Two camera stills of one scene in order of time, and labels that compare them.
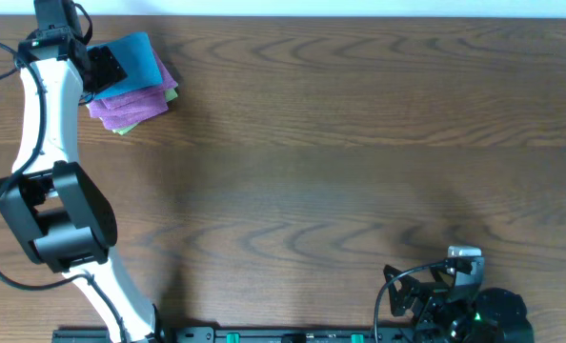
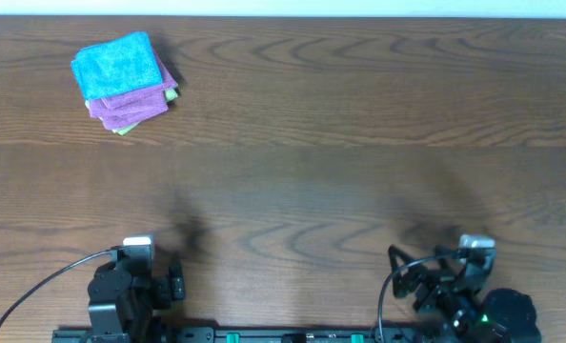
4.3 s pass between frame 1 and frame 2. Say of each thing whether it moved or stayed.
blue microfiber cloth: stayed
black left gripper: moved
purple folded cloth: stayed
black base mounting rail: stayed
